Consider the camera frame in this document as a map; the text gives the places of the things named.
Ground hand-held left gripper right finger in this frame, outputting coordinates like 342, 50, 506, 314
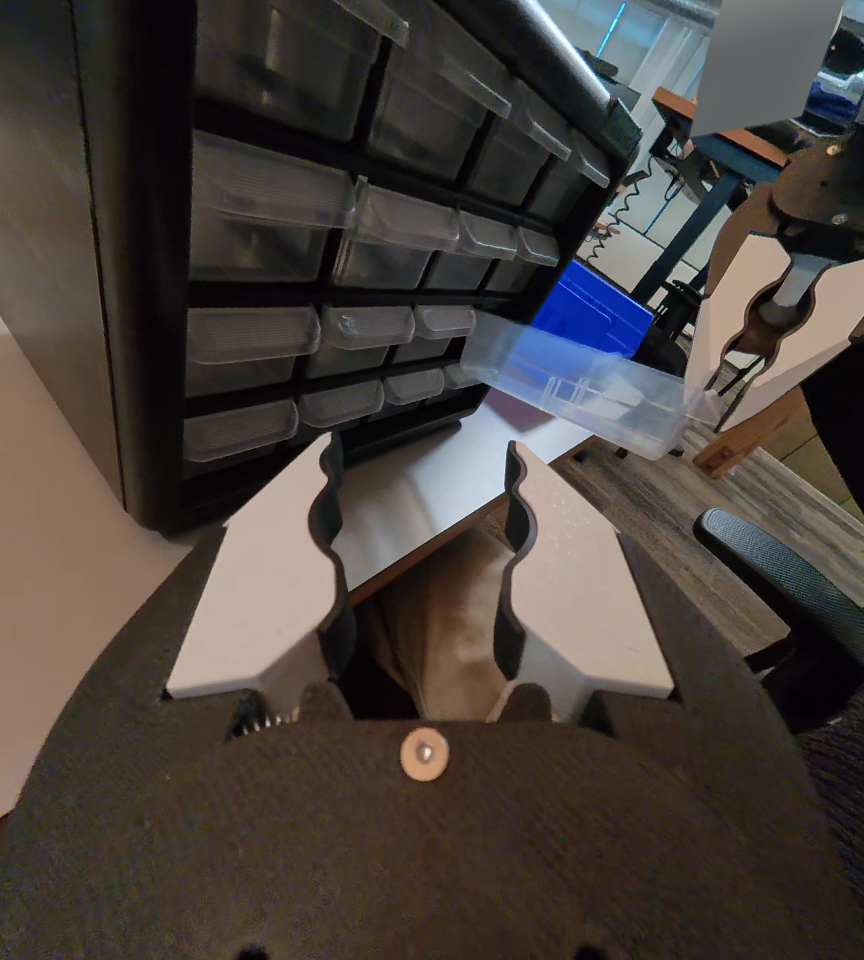
492, 439, 679, 727

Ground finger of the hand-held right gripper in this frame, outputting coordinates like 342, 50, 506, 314
713, 257, 864, 435
683, 228, 797, 399

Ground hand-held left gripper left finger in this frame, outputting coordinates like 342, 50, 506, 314
164, 432, 360, 715

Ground blue plastic bin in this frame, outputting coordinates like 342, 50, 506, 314
531, 258, 656, 363

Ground clear plastic drawer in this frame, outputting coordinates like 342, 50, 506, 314
462, 311, 722, 460

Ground rows of clear cabinet drawers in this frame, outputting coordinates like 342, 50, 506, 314
180, 0, 613, 462

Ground black drawer cabinet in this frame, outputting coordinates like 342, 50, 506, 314
0, 0, 643, 537

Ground grey desk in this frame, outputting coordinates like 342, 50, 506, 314
0, 330, 598, 890

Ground wooden table with black legs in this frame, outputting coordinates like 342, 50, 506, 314
649, 86, 793, 316

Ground wooden furniture piece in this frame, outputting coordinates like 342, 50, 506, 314
693, 386, 864, 519

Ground black office chair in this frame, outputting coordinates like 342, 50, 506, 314
693, 508, 864, 960

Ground coiled cable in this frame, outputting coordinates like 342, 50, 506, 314
608, 168, 647, 241

